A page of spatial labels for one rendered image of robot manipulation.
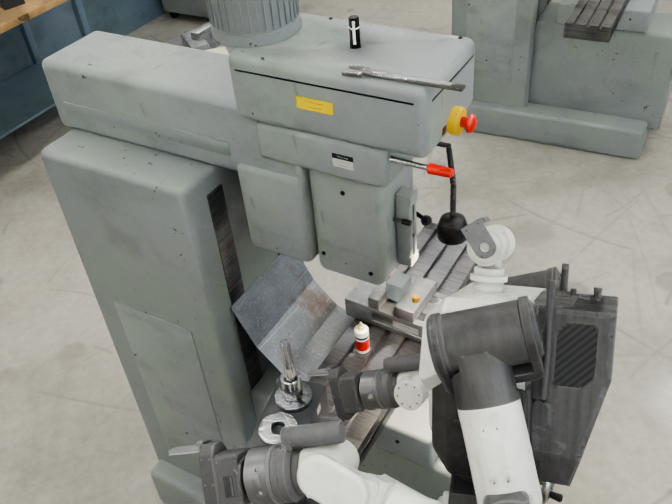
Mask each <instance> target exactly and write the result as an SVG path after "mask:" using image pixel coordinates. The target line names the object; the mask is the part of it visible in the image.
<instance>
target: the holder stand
mask: <svg viewBox="0 0 672 504"><path fill-rule="evenodd" d="M301 383H302V389H303V397H302V399H301V400H299V401H298V402H294V403H291V402H288V401H286V400H285V399H284V395H283V390H282V385H281V380H280V378H279V380H278V382H277V384H276V386H275V388H274V390H273V392H272V394H271V396H270V398H269V400H268V402H267V404H266V406H265V408H264V410H263V412H262V414H261V416H260V418H259V420H258V422H257V424H256V426H255V428H254V430H253V432H252V434H251V436H250V438H249V440H248V442H247V444H246V446H245V448H247V449H248V450H249V449H251V448H252V447H260V446H268V445H276V444H281V441H280V432H281V429H282V428H283V427H288V426H296V425H304V424H312V423H320V422H328V421H330V420H323V421H320V420H319V419H318V417H319V416H320V415H321V414H326V413H329V408H328V400H327V393H326V386H325V385H323V384H318V383H313V382H308V381H303V380H301ZM305 497H306V495H305V494H304V495H303V497H302V498H301V500H300V501H299V502H294V503H297V504H303V502H304V500H305Z"/></svg>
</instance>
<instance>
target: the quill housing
mask: <svg viewBox="0 0 672 504"><path fill-rule="evenodd" d="M309 178H310V187H311V195H312V203H313V211H314V219H315V228H316V236H317V244H318V252H319V261H320V263H321V265H322V266H323V268H325V269H327V270H330V271H334V272H337V273H340V274H343V275H346V276H349V277H353V278H356V279H359V280H362V281H365V282H369V283H372V284H375V285H380V284H383V283H384V282H386V280H387V279H388V278H389V276H390V275H391V274H392V272H393V271H394V270H395V268H396V267H397V266H398V264H399V263H398V256H397V227H396V221H393V218H394V217H395V218H396V198H395V195H396V193H397V192H398V191H399V189H400V188H401V187H402V186H406V187H410V188H413V167H409V166H405V168H404V169H403V170H402V171H401V172H400V173H399V175H398V176H397V177H396V178H395V179H394V180H393V182H392V183H391V184H390V185H389V186H388V187H385V188H384V187H379V186H375V185H371V184H367V183H363V182H359V181H355V180H351V179H347V178H343V177H339V176H335V175H331V174H327V173H323V172H319V171H315V170H311V169H309Z"/></svg>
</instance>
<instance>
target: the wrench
mask: <svg viewBox="0 0 672 504"><path fill-rule="evenodd" d="M349 68H350V69H354V70H359V71H358V72H356V71H350V70H343V71H342V75H345V76H350V77H359V78H361V77H362V76H363V75H364V76H368V77H374V78H380V79H386V80H392V81H398V82H404V83H410V84H416V85H422V86H428V87H434V88H440V89H446V90H453V91H459V92H462V91H463V90H464V89H465V88H466V85H465V84H459V83H453V82H447V81H440V80H434V79H428V78H422V77H416V76H409V75H403V74H397V73H391V72H385V71H378V70H372V69H369V66H364V65H359V64H353V63H350V64H349Z"/></svg>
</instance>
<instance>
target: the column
mask: <svg viewBox="0 0 672 504"><path fill-rule="evenodd" d="M41 158H42V160H43V163H44V166H45V168H46V171H47V173H48V176H49V178H50V181H51V184H52V186H53V189H54V191H55V194H56V197H57V199H58V202H59V204H60V207H61V209H62V212H63V215H64V217H65V220H66V222H67V225H68V228H69V230H70V233H71V235H72V238H73V240H74V243H75V246H76V248H77V251H78V253H79V256H80V259H81V261H82V264H83V266H84V269H85V271H86V274H87V277H88V279H89V282H90V284H91V287H92V290H93V292H94V295H95V297H96V300H97V302H98V305H99V308H100V310H101V313H102V315H103V318H104V321H105V323H106V326H107V328H108V331H109V333H110V336H111V339H112V341H113V344H114V346H115V349H116V352H117V354H118V357H119V359H120V362H121V364H122V367H123V370H124V372H125V375H126V377H127V380H128V383H129V385H130V388H131V390H132V393H133V395H134V398H135V401H136V403H137V406H138V408H139V411H140V413H141V416H142V419H143V421H144V424H145V426H146V429H147V432H148V434H149V437H150V439H151V442H152V444H153V447H154V450H155V452H156V455H157V457H158V460H161V459H162V460H164V461H166V462H168V463H170V464H172V465H174V466H176V467H178V468H180V469H183V470H185V471H187V472H189V473H191V474H193V475H195V476H197V477H199V478H201V472H200V466H199V459H198V455H199V453H192V454H181V455H171V456H169V452H168V451H169V450H170V449H172V448H174V447H181V446H188V445H195V444H197V443H196V442H197V441H199V440H204V439H207V440H209V439H213V441H218V440H221V441H222V442H223V444H224V445H225V446H226V448H227V450H229V449H237V448H245V446H246V444H247V442H248V440H249V438H250V436H251V434H252V432H253V430H254V428H255V426H256V424H257V419H256V415H255V411H254V407H253V402H252V398H251V390H252V389H253V387H254V386H255V385H256V384H257V382H258V381H259V380H260V379H261V377H262V376H263V374H264V373H265V371H266V370H267V369H268V368H269V366H270V365H271V364H272V363H271V362H270V361H269V360H268V359H267V358H266V357H265V355H264V354H263V353H262V352H261V351H260V350H259V349H258V348H257V347H256V346H255V344H254V343H253V341H252V340H251V338H250V337H249V335H248V334H247V332H246V331H245V329H244V328H243V326H242V325H241V323H240V322H239V320H238V319H237V317H236V316H235V314H234V312H233V311H232V309H231V308H230V307H231V306H232V305H233V304H234V303H235V302H236V301H237V300H238V299H239V298H240V297H241V296H242V295H243V294H244V293H245V291H246V290H247V289H248V288H249V287H250V286H251V285H252V284H253V283H254V281H255V280H256V279H257V278H258V277H259V276H260V275H261V274H262V273H263V272H264V271H265V270H266V269H267V268H268V266H269V265H270V264H271V263H272V262H273V261H274V260H275V259H276V258H277V257H278V256H279V255H280V254H281V253H277V252H274V251H271V250H268V249H265V248H261V247H258V246H255V245H254V244H253V243H252V241H251V237H250V231H249V226H248V221H247V216H246V211H245V206H244V200H243V195H242V190H241V185H240V180H239V175H238V171H235V170H231V169H228V168H224V167H220V166H216V165H213V164H209V163H205V162H201V161H198V160H194V159H190V158H186V157H183V156H179V155H175V154H171V153H167V152H164V151H160V150H156V149H152V148H149V147H145V146H141V145H137V144H134V143H130V142H126V141H122V140H118V139H115V138H111V137H107V136H103V135H100V134H96V133H92V132H88V131H85V130H81V129H77V128H75V129H73V130H72V131H70V132H68V133H67V134H65V135H64V136H62V137H61V138H59V139H58V140H56V141H55V142H53V143H52V144H50V145H49V146H47V147H46V148H44V149H43V150H42V151H41Z"/></svg>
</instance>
